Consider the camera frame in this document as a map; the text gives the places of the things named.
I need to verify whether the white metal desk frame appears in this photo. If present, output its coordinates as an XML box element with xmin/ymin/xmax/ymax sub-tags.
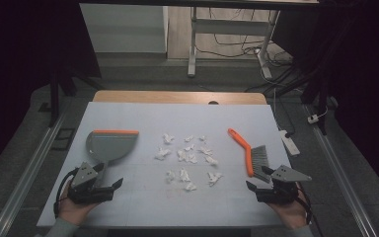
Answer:
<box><xmin>187</xmin><ymin>6</ymin><xmax>281</xmax><ymax>80</ymax></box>

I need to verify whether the black metal stand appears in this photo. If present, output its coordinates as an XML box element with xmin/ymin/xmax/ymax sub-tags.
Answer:
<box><xmin>300</xmin><ymin>63</ymin><xmax>331</xmax><ymax>136</ymax></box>
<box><xmin>47</xmin><ymin>63</ymin><xmax>80</xmax><ymax>128</ymax></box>

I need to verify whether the grey dustpan with orange edge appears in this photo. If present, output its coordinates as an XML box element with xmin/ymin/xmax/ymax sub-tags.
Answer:
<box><xmin>85</xmin><ymin>128</ymin><xmax>140</xmax><ymax>186</ymax></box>

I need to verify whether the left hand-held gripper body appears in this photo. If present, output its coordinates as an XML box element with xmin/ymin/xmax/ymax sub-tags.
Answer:
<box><xmin>66</xmin><ymin>161</ymin><xmax>115</xmax><ymax>205</ymax></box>

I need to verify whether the pile of white paper scraps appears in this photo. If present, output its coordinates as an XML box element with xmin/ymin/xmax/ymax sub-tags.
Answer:
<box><xmin>153</xmin><ymin>132</ymin><xmax>224</xmax><ymax>193</ymax></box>

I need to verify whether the metal floor rail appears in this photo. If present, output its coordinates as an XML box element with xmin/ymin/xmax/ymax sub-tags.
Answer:
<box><xmin>0</xmin><ymin>112</ymin><xmax>67</xmax><ymax>237</ymax></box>
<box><xmin>304</xmin><ymin>105</ymin><xmax>379</xmax><ymax>237</ymax></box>

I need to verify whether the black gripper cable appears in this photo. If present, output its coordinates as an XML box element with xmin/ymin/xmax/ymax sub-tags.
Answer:
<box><xmin>295</xmin><ymin>183</ymin><xmax>314</xmax><ymax>228</ymax></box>
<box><xmin>52</xmin><ymin>167</ymin><xmax>80</xmax><ymax>219</ymax></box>

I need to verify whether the orange brush with grey bristles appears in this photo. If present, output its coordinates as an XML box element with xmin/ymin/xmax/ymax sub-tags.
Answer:
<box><xmin>227</xmin><ymin>127</ymin><xmax>272</xmax><ymax>184</ymax></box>

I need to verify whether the black curtain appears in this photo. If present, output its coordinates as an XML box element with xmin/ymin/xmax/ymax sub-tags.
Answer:
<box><xmin>272</xmin><ymin>0</ymin><xmax>379</xmax><ymax>202</ymax></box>
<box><xmin>0</xmin><ymin>0</ymin><xmax>102</xmax><ymax>181</ymax></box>

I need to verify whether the person's left hand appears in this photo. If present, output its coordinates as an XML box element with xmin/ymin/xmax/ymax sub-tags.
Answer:
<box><xmin>58</xmin><ymin>182</ymin><xmax>98</xmax><ymax>227</ymax></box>

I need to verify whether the white power strip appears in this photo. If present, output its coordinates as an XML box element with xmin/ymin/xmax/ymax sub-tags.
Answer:
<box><xmin>278</xmin><ymin>129</ymin><xmax>301</xmax><ymax>157</ymax></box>

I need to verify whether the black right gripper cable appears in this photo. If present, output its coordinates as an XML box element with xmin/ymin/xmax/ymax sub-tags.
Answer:
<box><xmin>295</xmin><ymin>183</ymin><xmax>314</xmax><ymax>228</ymax></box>

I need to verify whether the white wall panel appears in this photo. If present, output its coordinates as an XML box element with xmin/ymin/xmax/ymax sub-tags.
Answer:
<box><xmin>79</xmin><ymin>3</ymin><xmax>170</xmax><ymax>54</ymax></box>

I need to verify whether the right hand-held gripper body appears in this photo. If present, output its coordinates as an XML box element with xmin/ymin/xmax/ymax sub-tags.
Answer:
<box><xmin>255</xmin><ymin>164</ymin><xmax>313</xmax><ymax>205</ymax></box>

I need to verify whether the black floor cable tangle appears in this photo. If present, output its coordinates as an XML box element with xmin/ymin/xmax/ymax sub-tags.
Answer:
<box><xmin>195</xmin><ymin>8</ymin><xmax>298</xmax><ymax>94</ymax></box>

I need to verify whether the wooden table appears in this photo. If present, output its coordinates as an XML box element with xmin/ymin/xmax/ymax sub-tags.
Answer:
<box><xmin>93</xmin><ymin>90</ymin><xmax>267</xmax><ymax>106</ymax></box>

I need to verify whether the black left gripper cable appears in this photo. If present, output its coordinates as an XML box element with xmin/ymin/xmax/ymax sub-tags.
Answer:
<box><xmin>52</xmin><ymin>167</ymin><xmax>80</xmax><ymax>219</ymax></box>

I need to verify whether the person's right hand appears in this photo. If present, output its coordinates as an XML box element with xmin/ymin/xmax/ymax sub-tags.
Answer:
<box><xmin>266</xmin><ymin>186</ymin><xmax>310</xmax><ymax>230</ymax></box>

